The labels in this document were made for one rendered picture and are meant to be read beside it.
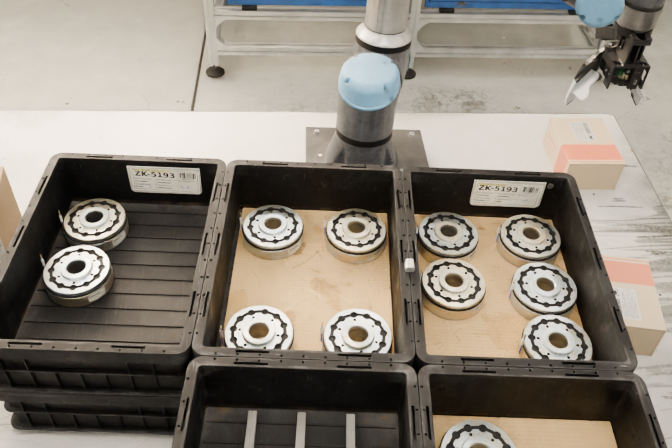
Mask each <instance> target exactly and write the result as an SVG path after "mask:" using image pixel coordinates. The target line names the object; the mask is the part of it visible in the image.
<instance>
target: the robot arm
mask: <svg viewBox="0 0 672 448"><path fill-rule="evenodd" d="M562 1H563V2H564V3H566V4H568V5H569V6H571V7H573V8H574V9H575V11H576V14H577V15H578V17H579V19H580V20H581V21H582V22H583V23H584V24H586V25H588V26H590V27H595V28H596V33H595V38H599V39H601V40H605V41H611V40H618V41H611V42H610V44H604V47H603V48H601V49H599V50H598V51H597V52H596V53H595V54H594V55H593V56H591V57H590V58H589V59H587V60H586V61H585V62H584V63H583V64H582V66H581V67H580V69H579V71H578V72H577V74H576V76H575V77H574V80H573V82H572V84H571V86H570V88H569V90H568V93H567V96H566V99H565V105H568V104H569V103H570V102H571V101H572V100H574V98H575V97H577V98H579V99H580V100H581V101H584V100H586V99H587V98H588V97H589V95H590V89H591V86H592V85H593V84H594V83H595V82H596V81H597V80H598V78H599V73H598V72H596V71H597V70H598V69H599V67H600V69H601V70H602V71H603V75H604V77H605V78H604V81H603V83H604V85H605V87H606V89H608V88H609V85H618V86H626V88H627V89H630V91H631V97H632V99H633V102H634V104H635V106H637V105H638V104H639V101H640V99H641V98H642V99H643V100H644V101H646V98H645V95H644V93H643V91H642V90H643V85H644V83H645V80H646V78H647V75H648V73H649V70H650V68H651V66H650V65H649V63H648V62H647V60H646V59H645V57H644V55H643V52H644V50H645V47H646V46H651V43H652V41H653V39H652V37H651V34H652V32H653V29H654V28H655V26H656V24H657V22H658V19H659V16H660V14H661V12H663V7H664V4H665V1H666V0H562ZM409 6H410V0H367V5H366V13H365V21H364V22H363V23H361V24H360V25H359V26H358V27H357V29H356V35H355V45H354V53H353V57H351V58H350V59H348V60H347V61H346V62H345V63H344V65H343V67H342V69H341V73H340V76H339V80H338V89H339V93H338V105H337V118H336V131H335V133H334V135H333V137H332V139H331V141H330V143H329V145H328V147H327V150H326V153H325V163H339V164H364V165H388V166H395V167H396V163H397V157H396V153H395V149H394V144H393V140H392V131H393V124H394V117H395V111H396V105H397V101H398V98H399V94H400V91H401V88H402V84H403V81H404V78H405V75H406V72H407V70H408V68H409V65H410V59H411V53H410V47H411V41H412V34H411V32H410V30H409V29H408V28H407V27H406V25H407V19H408V12H409ZM613 22H614V24H612V23H613ZM598 66H599V67H598ZM644 70H645V71H646V74H645V76H644V79H643V81H642V74H643V72H644Z"/></svg>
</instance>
